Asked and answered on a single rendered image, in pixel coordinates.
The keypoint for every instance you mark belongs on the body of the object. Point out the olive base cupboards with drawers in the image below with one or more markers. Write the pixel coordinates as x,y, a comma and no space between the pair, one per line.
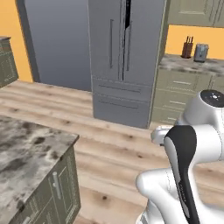
175,90

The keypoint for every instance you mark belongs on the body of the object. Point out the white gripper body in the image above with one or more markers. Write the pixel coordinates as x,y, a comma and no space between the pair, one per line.
158,135

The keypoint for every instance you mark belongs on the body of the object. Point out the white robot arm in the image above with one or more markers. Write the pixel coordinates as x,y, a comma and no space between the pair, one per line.
204,140

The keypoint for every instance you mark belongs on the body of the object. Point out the olive cupboard unit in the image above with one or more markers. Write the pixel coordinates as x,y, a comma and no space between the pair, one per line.
7,62

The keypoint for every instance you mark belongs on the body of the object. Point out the grey fridge door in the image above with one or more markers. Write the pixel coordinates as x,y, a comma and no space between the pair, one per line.
100,43
145,43

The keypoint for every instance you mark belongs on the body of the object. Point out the grey fridge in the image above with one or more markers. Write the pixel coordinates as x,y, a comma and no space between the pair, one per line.
67,43

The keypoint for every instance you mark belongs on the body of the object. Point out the grey left fridge door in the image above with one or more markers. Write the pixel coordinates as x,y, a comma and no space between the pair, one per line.
100,43

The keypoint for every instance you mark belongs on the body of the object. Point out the brown knife block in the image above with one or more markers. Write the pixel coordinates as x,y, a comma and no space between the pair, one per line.
187,49

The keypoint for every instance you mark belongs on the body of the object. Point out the shallow grey fridge drawer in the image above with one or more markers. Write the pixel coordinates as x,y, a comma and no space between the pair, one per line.
122,94

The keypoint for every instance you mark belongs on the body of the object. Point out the olive wall cupboards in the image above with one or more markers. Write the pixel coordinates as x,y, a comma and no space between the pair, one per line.
192,11

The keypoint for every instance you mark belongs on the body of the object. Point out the olive island cupboard door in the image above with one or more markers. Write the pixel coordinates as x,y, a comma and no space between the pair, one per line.
65,189

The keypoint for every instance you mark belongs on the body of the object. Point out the silver toaster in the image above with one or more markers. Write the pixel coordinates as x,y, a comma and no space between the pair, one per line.
201,53

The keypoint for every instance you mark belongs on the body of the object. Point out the grey right fridge door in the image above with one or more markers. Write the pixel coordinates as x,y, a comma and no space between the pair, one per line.
145,43

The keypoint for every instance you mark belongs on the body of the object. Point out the deep grey fridge drawer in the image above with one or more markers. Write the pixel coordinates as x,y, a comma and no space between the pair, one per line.
122,115

